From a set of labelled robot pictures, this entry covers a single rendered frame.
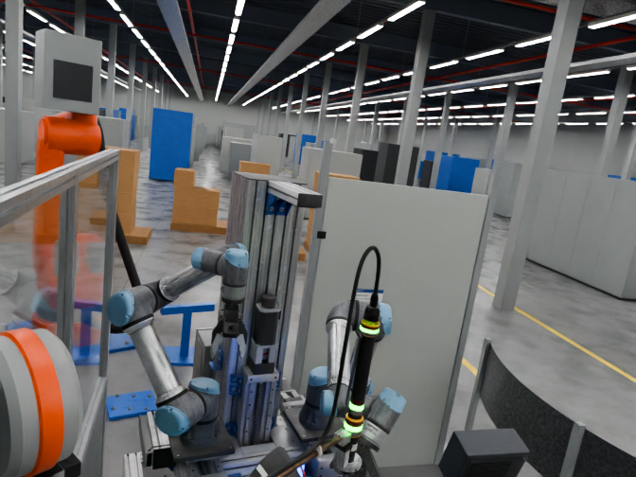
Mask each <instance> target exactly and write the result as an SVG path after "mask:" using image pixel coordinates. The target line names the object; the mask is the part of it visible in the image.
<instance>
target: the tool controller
mask: <svg viewBox="0 0 636 477"><path fill-rule="evenodd" d="M529 454H530V450H529V449H527V447H526V446H525V444H524V443H523V441H522V440H521V438H520V437H519V435H518V434H517V432H516V431H515V429H492V430H469V431H454V432H453V433H452V436H451V438H450V441H449V444H448V446H447V447H446V449H445V451H444V454H443V456H442V458H441V460H440V462H439V465H438V466H439V468H440V470H441V472H442V474H443V477H517V476H518V474H519V472H520V471H521V468H522V466H523V464H524V463H525V461H526V459H527V457H528V456H529Z"/></svg>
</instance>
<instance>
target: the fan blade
mask: <svg viewBox="0 0 636 477"><path fill-rule="evenodd" d="M290 461H291V458H290V457H289V455H288V454H287V452H286V451H285V449H284V448H282V447H280V446H279V447H277V448H276V449H274V450H272V451H271V452H270V453H268V454H267V455H266V456H265V457H264V458H263V459H262V460H261V461H260V462H259V464H258V465H261V466H262V467H263V469H264V470H265V471H266V473H267V474H268V475H269V474H271V473H273V472H274V471H276V470H277V469H279V468H281V467H283V466H284V465H286V464H288V463H289V462H290ZM258 465H257V466H258ZM257 466H256V468H257ZM256 468H255V469H254V470H253V472H252V473H251V475H250V476H249V477H262V476H261V474H260V473H259V472H258V470H257V469H256ZM268 475H267V476H268ZM286 477H301V476H300V474H299V472H298V471H297V470H295V471H294V472H292V473H291V474H289V475H288V476H286Z"/></svg>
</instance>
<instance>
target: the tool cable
mask: <svg viewBox="0 0 636 477"><path fill-rule="evenodd" d="M372 250H374V251H375V253H376V256H377V272H376V280H375V287H374V292H373V294H375V295H377V294H378V289H379V283H380V267H381V259H380V251H379V249H378V248H377V247H376V246H369V247H368V248H367V249H366V250H365V252H364V253H363V255H362V258H361V260H360V263H359V266H358V269H357V272H356V276H355V280H354V285H353V290H352V295H351V300H350V306H349V312H348V316H347V323H346V329H345V335H344V345H343V352H342V357H341V363H340V369H339V375H338V380H337V386H336V391H335V397H334V401H333V406H332V410H331V414H330V418H329V421H328V423H327V427H326V429H325V431H324V433H323V434H322V436H321V437H320V438H319V440H318V441H317V442H316V443H315V444H314V445H312V446H311V447H310V448H309V449H308V450H306V451H305V452H303V453H302V454H300V455H299V456H297V457H296V458H294V459H293V460H291V461H290V462H289V463H288V464H286V465H284V466H283V467H281V468H279V469H277V470H276V471H274V472H273V473H271V474H269V475H268V476H266V477H275V476H277V475H278V474H280V473H282V472H283V471H285V470H286V469H288V468H290V467H291V466H293V465H294V464H296V463H297V462H299V461H300V460H302V459H303V458H305V457H306V456H307V455H309V454H310V453H311V452H313V451H314V450H317V451H318V453H319V454H318V456H316V457H315V458H319V457H321V455H322V448H321V446H320V444H321V443H322V442H323V441H324V440H325V438H326V437H327V434H328V432H329V430H330V428H331V425H332V422H333V419H334V416H335V413H336V408H337V404H338V399H339V394H340V389H341V383H342V377H343V372H344V366H345V355H346V350H347V344H348V338H349V332H350V327H351V321H352V315H353V309H354V304H355V299H356V293H357V288H358V284H359V279H360V275H361V271H362V266H363V263H364V261H365V259H366V257H367V255H368V254H369V253H370V252H371V251H372Z"/></svg>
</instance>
